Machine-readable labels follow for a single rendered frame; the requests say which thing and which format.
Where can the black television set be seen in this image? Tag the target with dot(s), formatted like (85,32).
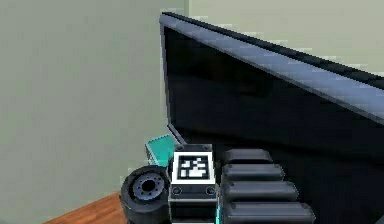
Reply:
(266,110)

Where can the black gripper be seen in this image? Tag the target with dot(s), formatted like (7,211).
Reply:
(145,195)

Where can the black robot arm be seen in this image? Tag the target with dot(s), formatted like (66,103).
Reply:
(253,193)

